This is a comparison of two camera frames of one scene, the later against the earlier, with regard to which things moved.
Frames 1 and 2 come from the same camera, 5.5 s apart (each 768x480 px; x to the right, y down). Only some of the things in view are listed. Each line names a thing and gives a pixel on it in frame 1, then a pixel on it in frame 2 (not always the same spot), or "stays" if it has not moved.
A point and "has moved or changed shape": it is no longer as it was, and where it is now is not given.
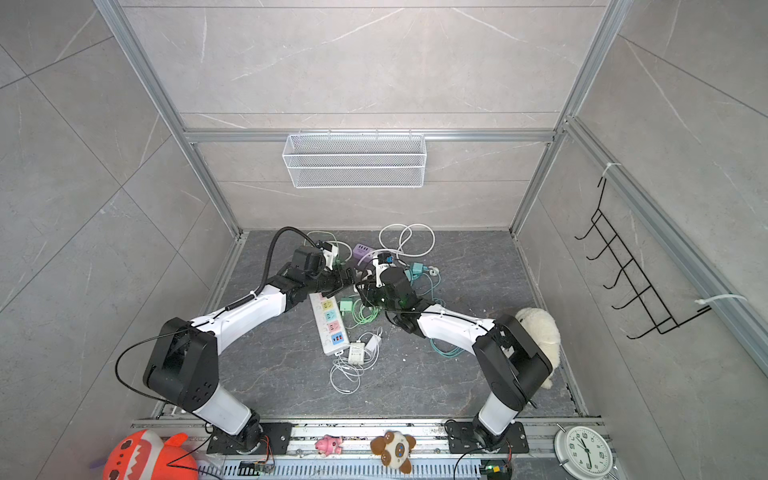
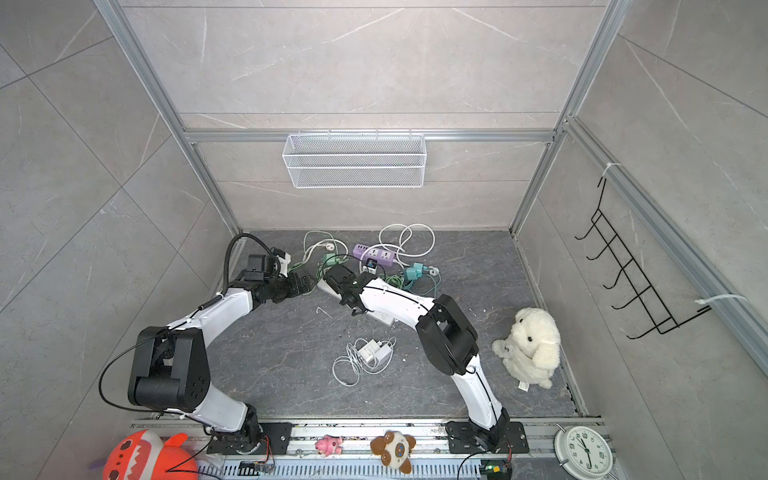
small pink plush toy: (329, 445) stays
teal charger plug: (416, 270) stays
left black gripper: (342, 280) -> (295, 287)
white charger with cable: (356, 353) has moved or changed shape
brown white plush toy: (395, 448) stays
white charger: (373, 343) has moved or changed shape
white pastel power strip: (331, 323) has moved or changed shape
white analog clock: (581, 453) stays
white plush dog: (545, 334) stays
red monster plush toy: (143, 455) stays
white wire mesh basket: (354, 160) stays
